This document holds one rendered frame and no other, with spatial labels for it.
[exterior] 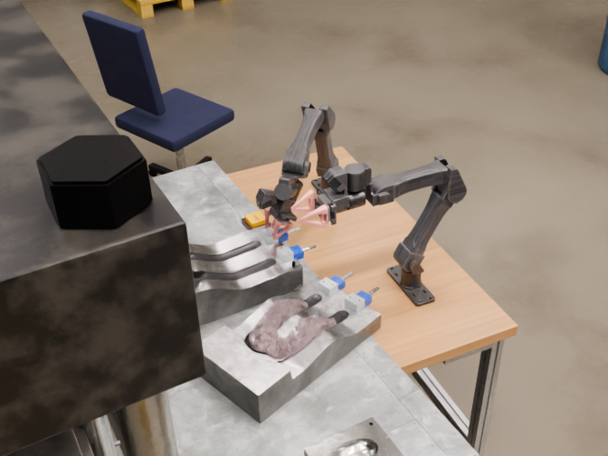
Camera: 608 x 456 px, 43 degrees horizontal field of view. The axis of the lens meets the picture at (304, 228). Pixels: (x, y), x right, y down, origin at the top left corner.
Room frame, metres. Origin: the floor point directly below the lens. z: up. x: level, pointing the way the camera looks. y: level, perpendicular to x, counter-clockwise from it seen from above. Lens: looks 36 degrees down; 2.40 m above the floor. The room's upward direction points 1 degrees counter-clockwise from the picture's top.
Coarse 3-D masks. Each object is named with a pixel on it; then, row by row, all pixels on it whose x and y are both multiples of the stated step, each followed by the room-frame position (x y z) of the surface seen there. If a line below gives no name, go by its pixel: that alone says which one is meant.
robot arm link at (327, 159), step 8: (320, 128) 2.33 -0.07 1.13; (320, 136) 2.32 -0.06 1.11; (328, 136) 2.34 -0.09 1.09; (320, 144) 2.34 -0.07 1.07; (328, 144) 2.35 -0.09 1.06; (320, 152) 2.35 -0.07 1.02; (328, 152) 2.35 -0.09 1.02; (320, 160) 2.37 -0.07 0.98; (328, 160) 2.36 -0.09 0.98; (336, 160) 2.41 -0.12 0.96; (320, 168) 2.38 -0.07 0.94; (328, 168) 2.37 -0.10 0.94
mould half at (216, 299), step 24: (240, 240) 2.03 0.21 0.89; (192, 264) 1.85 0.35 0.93; (216, 264) 1.89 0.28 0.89; (240, 264) 1.90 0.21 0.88; (288, 264) 1.89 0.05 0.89; (216, 288) 1.74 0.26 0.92; (240, 288) 1.78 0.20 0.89; (264, 288) 1.82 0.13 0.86; (288, 288) 1.85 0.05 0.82; (216, 312) 1.74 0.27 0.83
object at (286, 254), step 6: (282, 246) 1.95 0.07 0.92; (288, 246) 1.95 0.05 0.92; (294, 246) 1.96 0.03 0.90; (312, 246) 1.98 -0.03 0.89; (282, 252) 1.92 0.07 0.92; (288, 252) 1.91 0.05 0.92; (294, 252) 1.93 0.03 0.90; (300, 252) 1.93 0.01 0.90; (282, 258) 1.91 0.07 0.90; (288, 258) 1.91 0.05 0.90; (294, 258) 1.92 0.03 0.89; (300, 258) 1.93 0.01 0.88
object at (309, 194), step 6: (312, 192) 1.79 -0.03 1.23; (306, 198) 1.77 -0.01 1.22; (312, 198) 1.78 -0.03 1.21; (294, 204) 1.76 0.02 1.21; (312, 204) 1.78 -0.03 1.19; (318, 204) 1.78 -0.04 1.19; (294, 210) 1.76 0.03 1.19; (300, 210) 1.77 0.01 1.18; (306, 210) 1.77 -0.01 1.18; (312, 210) 1.78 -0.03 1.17
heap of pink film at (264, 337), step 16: (272, 304) 1.67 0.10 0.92; (288, 304) 1.68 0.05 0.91; (304, 304) 1.71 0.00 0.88; (272, 320) 1.62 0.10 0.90; (304, 320) 1.60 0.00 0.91; (320, 320) 1.61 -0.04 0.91; (256, 336) 1.56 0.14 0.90; (272, 336) 1.56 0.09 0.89; (288, 336) 1.56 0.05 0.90; (304, 336) 1.55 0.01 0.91; (272, 352) 1.51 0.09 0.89; (288, 352) 1.51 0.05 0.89
